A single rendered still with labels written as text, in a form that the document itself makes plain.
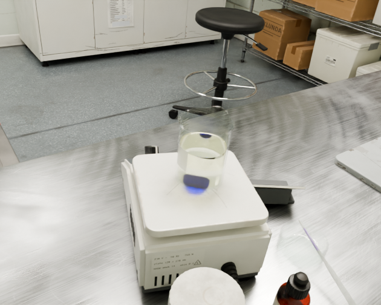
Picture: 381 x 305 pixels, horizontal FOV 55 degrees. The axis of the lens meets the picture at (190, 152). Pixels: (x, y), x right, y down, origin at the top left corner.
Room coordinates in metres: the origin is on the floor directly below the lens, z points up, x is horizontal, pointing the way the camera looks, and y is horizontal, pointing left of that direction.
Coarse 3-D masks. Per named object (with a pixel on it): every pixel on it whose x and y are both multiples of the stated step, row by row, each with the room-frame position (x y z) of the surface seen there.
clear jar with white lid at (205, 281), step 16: (192, 272) 0.19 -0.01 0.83; (208, 272) 0.20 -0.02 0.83; (176, 288) 0.18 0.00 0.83; (192, 288) 0.18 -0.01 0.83; (208, 288) 0.18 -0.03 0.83; (224, 288) 0.18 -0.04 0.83; (240, 288) 0.18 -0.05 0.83; (176, 304) 0.16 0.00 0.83; (192, 304) 0.17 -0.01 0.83; (208, 304) 0.17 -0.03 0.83; (224, 304) 0.17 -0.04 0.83; (240, 304) 0.17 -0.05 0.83
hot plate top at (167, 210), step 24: (144, 168) 0.32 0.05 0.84; (168, 168) 0.32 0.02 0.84; (240, 168) 0.33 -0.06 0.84; (144, 192) 0.28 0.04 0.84; (168, 192) 0.28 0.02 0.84; (192, 192) 0.28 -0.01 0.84; (216, 192) 0.29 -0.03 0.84; (240, 192) 0.29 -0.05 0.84; (144, 216) 0.24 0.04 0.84; (168, 216) 0.25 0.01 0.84; (192, 216) 0.25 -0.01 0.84; (216, 216) 0.25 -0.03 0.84; (240, 216) 0.26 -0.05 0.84; (264, 216) 0.26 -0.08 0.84
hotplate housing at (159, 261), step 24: (144, 240) 0.23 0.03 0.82; (168, 240) 0.24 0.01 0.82; (192, 240) 0.24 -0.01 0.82; (216, 240) 0.25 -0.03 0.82; (240, 240) 0.25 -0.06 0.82; (264, 240) 0.26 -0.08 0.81; (144, 264) 0.23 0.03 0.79; (168, 264) 0.23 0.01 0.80; (192, 264) 0.23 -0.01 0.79; (216, 264) 0.24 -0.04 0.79; (240, 264) 0.25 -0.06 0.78; (144, 288) 0.23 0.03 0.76; (168, 288) 0.23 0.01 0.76
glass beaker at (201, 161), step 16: (192, 112) 0.33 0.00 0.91; (208, 112) 0.33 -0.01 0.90; (224, 112) 0.33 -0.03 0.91; (192, 128) 0.33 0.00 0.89; (208, 128) 0.33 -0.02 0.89; (224, 128) 0.32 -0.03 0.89; (192, 144) 0.28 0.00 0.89; (208, 144) 0.28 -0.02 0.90; (224, 144) 0.29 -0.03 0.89; (192, 160) 0.28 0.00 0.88; (208, 160) 0.28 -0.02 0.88; (224, 160) 0.30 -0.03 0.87; (176, 176) 0.30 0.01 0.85; (192, 176) 0.28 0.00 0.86; (208, 176) 0.28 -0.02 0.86; (208, 192) 0.29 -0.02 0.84
